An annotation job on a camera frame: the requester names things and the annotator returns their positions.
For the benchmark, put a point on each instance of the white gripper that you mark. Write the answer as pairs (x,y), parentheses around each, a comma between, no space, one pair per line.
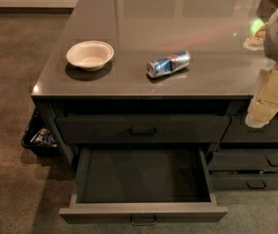
(264,107)

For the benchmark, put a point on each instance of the grey counter cabinet frame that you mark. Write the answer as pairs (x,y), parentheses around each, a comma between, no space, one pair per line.
(53,107)

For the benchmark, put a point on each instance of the black bin with trash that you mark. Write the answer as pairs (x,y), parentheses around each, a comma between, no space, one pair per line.
(38,139)

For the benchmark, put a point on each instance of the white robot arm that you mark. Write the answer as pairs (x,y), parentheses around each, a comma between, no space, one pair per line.
(265,38)

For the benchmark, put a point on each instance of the blue crushed soda can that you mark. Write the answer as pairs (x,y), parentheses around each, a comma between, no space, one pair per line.
(168,65)

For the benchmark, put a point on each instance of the white paper bowl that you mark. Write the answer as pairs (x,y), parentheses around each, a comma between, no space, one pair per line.
(90,55)

